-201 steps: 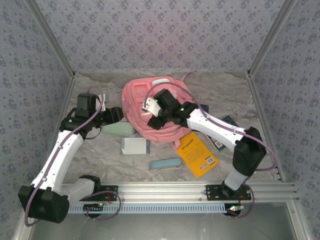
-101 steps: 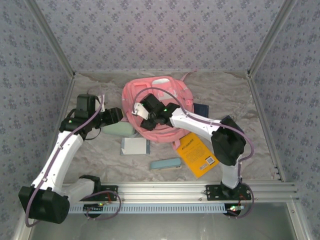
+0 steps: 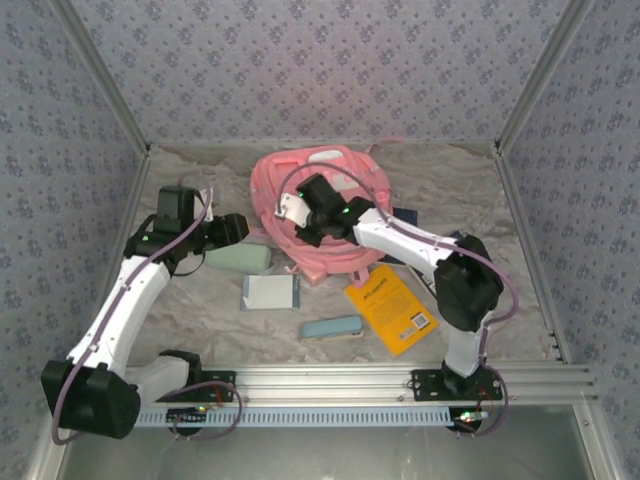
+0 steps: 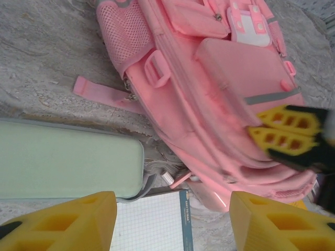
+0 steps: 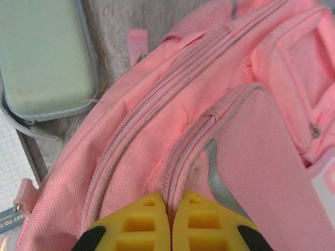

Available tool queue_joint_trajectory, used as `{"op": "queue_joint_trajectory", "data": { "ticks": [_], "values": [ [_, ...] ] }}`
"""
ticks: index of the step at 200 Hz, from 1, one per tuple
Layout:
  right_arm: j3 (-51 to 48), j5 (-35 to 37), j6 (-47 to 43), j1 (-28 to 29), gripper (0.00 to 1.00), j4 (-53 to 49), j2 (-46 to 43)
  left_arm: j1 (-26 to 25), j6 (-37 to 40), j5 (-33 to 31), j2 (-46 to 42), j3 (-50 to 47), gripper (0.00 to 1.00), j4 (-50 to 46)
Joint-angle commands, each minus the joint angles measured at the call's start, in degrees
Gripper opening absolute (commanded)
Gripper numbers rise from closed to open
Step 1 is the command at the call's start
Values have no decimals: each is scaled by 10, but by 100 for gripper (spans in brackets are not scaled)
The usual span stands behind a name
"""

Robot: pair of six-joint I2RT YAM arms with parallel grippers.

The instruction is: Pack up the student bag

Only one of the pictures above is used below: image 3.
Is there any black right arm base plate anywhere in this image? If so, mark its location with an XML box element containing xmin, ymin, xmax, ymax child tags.
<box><xmin>410</xmin><ymin>368</ymin><xmax>504</xmax><ymax>402</ymax></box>

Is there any pale slotted cable duct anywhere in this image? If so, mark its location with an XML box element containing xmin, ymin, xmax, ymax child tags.
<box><xmin>133</xmin><ymin>405</ymin><xmax>459</xmax><ymax>429</ymax></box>

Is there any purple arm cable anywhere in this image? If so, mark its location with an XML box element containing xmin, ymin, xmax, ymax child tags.
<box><xmin>52</xmin><ymin>172</ymin><xmax>245</xmax><ymax>446</ymax></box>
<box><xmin>277</xmin><ymin>162</ymin><xmax>521</xmax><ymax>440</ymax></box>

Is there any grey metal panel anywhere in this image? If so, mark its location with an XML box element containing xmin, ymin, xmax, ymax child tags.
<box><xmin>24</xmin><ymin>403</ymin><xmax>624</xmax><ymax>480</ymax></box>

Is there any marble pattern table cover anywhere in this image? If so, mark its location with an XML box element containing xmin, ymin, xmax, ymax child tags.
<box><xmin>92</xmin><ymin>141</ymin><xmax>571</xmax><ymax>369</ymax></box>

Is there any pink backpack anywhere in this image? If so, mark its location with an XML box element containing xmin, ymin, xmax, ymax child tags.
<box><xmin>248</xmin><ymin>135</ymin><xmax>405</xmax><ymax>285</ymax></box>

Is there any green pencil case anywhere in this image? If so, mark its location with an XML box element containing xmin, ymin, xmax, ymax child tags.
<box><xmin>203</xmin><ymin>243</ymin><xmax>273</xmax><ymax>274</ymax></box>

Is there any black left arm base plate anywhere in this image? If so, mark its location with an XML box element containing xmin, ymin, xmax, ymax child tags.
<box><xmin>197</xmin><ymin>369</ymin><xmax>237</xmax><ymax>404</ymax></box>

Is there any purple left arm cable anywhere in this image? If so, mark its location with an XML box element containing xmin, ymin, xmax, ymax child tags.
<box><xmin>52</xmin><ymin>172</ymin><xmax>245</xmax><ymax>446</ymax></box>

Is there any white blue notebook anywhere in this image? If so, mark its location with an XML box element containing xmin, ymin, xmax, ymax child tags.
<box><xmin>241</xmin><ymin>273</ymin><xmax>301</xmax><ymax>312</ymax></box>

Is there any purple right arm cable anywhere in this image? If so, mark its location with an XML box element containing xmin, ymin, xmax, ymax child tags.
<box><xmin>277</xmin><ymin>162</ymin><xmax>521</xmax><ymax>440</ymax></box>

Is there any black circuit board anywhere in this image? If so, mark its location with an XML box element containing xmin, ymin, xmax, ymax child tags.
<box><xmin>452</xmin><ymin>408</ymin><xmax>489</xmax><ymax>432</ymax></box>
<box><xmin>166</xmin><ymin>407</ymin><xmax>209</xmax><ymax>425</ymax></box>

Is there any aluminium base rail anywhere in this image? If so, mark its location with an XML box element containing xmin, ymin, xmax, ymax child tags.
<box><xmin>122</xmin><ymin>363</ymin><xmax>600</xmax><ymax>406</ymax></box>

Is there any aluminium side rail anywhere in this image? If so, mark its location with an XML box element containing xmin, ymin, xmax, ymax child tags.
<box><xmin>493</xmin><ymin>147</ymin><xmax>572</xmax><ymax>366</ymax></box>
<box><xmin>77</xmin><ymin>149</ymin><xmax>154</xmax><ymax>369</ymax></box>

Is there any light blue pencil box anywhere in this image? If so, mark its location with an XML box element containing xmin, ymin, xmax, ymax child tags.
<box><xmin>298</xmin><ymin>314</ymin><xmax>364</xmax><ymax>342</ymax></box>

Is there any dark blue patterned book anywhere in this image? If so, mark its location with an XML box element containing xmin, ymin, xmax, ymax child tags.
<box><xmin>405</xmin><ymin>228</ymin><xmax>471</xmax><ymax>301</ymax></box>

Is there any aluminium frame post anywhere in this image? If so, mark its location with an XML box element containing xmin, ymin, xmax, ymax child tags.
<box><xmin>494</xmin><ymin>0</ymin><xmax>599</xmax><ymax>154</ymax></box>
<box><xmin>47</xmin><ymin>0</ymin><xmax>152</xmax><ymax>154</ymax></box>

